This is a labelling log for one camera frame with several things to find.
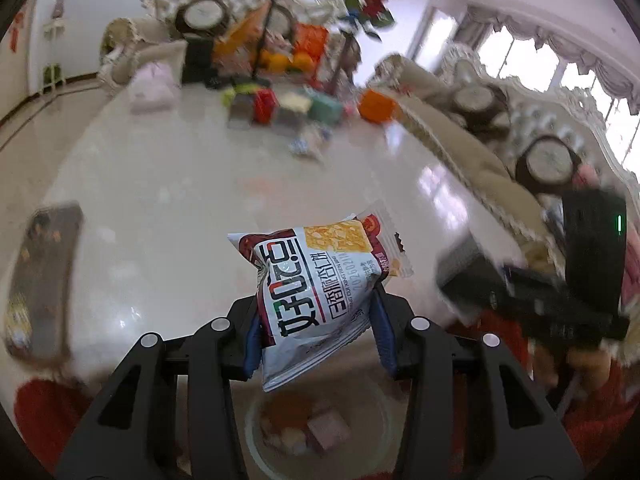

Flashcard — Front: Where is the clear bowl with snacks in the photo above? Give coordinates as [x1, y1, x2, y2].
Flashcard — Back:
[244, 384, 402, 480]

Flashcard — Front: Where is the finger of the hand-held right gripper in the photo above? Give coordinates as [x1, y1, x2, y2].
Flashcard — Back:
[436, 236, 507, 312]

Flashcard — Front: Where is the white corner stand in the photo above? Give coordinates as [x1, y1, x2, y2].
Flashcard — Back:
[41, 19, 69, 94]

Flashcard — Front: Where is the crumpled white wrapper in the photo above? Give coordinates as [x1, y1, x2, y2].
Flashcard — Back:
[289, 126, 332, 162]

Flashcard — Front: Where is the white box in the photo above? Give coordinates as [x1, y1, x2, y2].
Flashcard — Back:
[276, 91, 311, 126]

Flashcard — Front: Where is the ornate tufted sofa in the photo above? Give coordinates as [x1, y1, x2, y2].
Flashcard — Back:
[372, 42, 640, 281]

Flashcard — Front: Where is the red orange gift box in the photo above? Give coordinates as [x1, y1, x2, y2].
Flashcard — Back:
[294, 24, 329, 62]

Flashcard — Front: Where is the beige fringed sofa cover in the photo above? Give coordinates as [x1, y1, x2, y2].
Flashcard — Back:
[372, 54, 567, 263]

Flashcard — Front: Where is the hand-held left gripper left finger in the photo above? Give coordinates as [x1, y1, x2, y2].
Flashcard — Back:
[55, 297, 266, 480]

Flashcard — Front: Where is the grey box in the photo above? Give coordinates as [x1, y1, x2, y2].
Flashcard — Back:
[226, 94, 256, 127]

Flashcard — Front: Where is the glass vase with red roses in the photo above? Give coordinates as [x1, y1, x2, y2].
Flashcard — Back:
[320, 0, 397, 97]

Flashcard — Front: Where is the grey curtain valance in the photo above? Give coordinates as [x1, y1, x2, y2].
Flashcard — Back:
[464, 4, 640, 117]

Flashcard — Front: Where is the black speaker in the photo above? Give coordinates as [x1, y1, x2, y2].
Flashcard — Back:
[181, 41, 217, 87]

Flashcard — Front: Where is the green cardboard box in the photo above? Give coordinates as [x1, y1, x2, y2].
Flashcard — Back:
[307, 94, 344, 124]

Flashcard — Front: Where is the brown round-pattern cushion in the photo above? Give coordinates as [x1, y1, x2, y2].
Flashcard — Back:
[260, 6, 297, 42]
[172, 0, 232, 42]
[514, 134, 584, 197]
[446, 84, 507, 127]

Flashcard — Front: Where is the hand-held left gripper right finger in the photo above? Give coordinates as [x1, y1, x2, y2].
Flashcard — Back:
[370, 282, 586, 480]

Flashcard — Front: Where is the bowl of oranges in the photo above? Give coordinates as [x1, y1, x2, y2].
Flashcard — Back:
[259, 49, 314, 74]

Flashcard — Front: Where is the pink cardboard box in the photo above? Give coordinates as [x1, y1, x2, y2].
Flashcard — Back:
[306, 411, 352, 454]

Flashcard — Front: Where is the person's right hand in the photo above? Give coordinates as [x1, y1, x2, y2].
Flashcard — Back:
[567, 345, 612, 387]

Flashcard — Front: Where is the person's left leg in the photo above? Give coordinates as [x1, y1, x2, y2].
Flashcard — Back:
[14, 379, 94, 474]

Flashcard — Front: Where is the black tripod stand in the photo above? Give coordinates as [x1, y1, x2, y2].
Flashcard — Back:
[251, 0, 297, 84]

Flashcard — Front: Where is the red knot ornament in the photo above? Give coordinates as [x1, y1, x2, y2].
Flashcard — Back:
[9, 9, 27, 54]

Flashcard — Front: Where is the ornate white coffee table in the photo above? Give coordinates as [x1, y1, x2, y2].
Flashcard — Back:
[0, 77, 531, 411]

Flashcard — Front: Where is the white snack packet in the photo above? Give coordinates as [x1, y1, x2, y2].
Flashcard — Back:
[227, 199, 415, 394]

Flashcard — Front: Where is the red fluffy rug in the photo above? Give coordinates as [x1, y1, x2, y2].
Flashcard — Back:
[497, 310, 640, 472]

